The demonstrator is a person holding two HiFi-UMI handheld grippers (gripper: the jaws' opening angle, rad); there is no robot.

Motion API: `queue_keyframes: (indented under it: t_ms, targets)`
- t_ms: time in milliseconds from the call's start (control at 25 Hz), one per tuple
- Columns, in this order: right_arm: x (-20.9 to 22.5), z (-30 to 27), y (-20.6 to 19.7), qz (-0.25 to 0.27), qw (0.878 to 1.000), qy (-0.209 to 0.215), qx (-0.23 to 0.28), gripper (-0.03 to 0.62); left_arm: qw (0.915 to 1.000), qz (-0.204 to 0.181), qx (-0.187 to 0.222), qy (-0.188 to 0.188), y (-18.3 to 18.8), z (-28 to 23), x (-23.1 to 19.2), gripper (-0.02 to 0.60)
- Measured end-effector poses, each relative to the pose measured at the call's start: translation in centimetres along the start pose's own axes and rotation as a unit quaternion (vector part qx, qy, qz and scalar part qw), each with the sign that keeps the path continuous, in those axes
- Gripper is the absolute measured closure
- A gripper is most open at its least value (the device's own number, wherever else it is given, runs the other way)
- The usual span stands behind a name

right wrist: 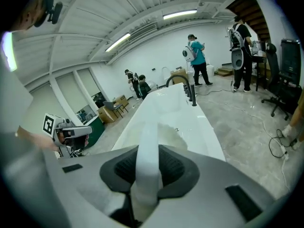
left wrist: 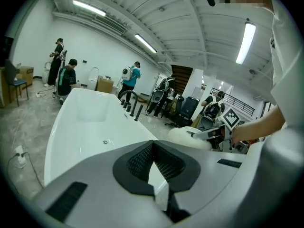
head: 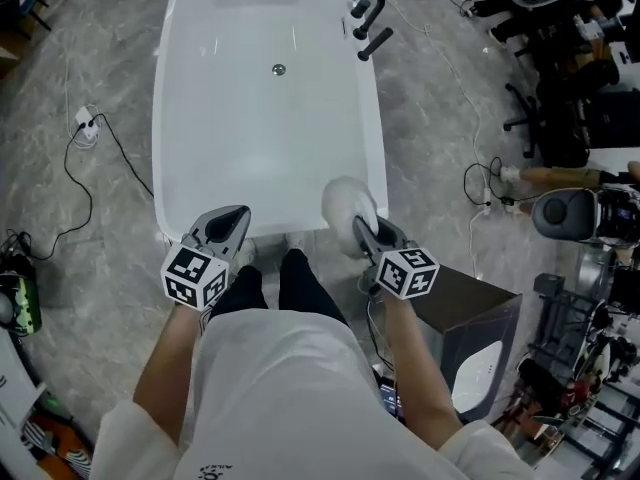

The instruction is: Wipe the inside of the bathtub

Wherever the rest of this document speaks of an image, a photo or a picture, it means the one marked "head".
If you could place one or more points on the white power strip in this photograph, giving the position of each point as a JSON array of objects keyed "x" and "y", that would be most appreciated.
[{"x": 85, "y": 120}]

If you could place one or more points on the white power adapter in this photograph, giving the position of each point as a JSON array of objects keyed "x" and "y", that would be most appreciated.
[{"x": 487, "y": 198}]

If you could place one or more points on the green patterned bag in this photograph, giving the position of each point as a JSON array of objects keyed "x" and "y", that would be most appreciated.
[{"x": 22, "y": 303}]

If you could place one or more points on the person's shoe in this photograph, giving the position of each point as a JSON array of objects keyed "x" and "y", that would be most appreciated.
[
  {"x": 245, "y": 253},
  {"x": 295, "y": 240}
]

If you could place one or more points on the person's left forearm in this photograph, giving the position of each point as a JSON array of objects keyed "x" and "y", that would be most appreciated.
[{"x": 170, "y": 368}]

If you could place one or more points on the black equipment box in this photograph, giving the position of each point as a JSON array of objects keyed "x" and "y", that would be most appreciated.
[{"x": 549, "y": 283}]

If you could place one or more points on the person's left shoe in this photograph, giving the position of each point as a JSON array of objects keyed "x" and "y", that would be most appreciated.
[{"x": 245, "y": 253}]

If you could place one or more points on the orange zebra striped bag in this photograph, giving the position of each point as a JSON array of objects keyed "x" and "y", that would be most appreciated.
[{"x": 55, "y": 448}]

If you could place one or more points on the person's left leg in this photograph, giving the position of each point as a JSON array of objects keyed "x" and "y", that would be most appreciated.
[{"x": 240, "y": 288}]

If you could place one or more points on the black faucet knob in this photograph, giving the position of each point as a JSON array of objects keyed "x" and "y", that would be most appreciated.
[{"x": 359, "y": 9}]

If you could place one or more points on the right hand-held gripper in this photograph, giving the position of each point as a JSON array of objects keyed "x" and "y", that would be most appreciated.
[{"x": 405, "y": 273}]

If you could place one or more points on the person's right forearm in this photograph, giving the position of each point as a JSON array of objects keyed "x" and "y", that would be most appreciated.
[{"x": 415, "y": 368}]

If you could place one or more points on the white side table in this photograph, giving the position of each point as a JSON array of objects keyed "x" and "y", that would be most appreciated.
[{"x": 12, "y": 393}]

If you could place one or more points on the white fluffy wash mitt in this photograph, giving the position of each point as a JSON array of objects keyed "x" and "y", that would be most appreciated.
[{"x": 340, "y": 208}]

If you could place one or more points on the large brown cardboard carton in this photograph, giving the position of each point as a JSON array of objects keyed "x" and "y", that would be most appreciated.
[{"x": 7, "y": 53}]

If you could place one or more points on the dark printed cardboard box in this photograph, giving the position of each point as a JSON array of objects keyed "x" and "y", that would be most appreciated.
[{"x": 465, "y": 308}]

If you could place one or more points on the person's right shoe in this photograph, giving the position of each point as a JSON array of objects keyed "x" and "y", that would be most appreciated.
[{"x": 295, "y": 240}]

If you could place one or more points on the black office chair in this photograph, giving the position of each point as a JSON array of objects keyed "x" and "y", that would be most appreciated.
[{"x": 565, "y": 138}]

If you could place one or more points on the person's right leg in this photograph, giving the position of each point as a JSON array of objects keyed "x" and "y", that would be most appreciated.
[{"x": 305, "y": 288}]

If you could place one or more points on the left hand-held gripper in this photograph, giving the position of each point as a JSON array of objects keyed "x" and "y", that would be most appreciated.
[{"x": 187, "y": 268}]

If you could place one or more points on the black screen device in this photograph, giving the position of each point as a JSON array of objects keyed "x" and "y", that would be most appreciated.
[{"x": 390, "y": 400}]

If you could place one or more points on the white bathtub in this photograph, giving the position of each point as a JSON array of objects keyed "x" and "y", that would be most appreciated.
[{"x": 270, "y": 128}]

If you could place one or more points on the person's leg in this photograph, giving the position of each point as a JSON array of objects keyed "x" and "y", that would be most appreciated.
[
  {"x": 240, "y": 288},
  {"x": 305, "y": 288}
]

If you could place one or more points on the person's white shirt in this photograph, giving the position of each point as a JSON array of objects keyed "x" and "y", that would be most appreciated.
[{"x": 280, "y": 393}]

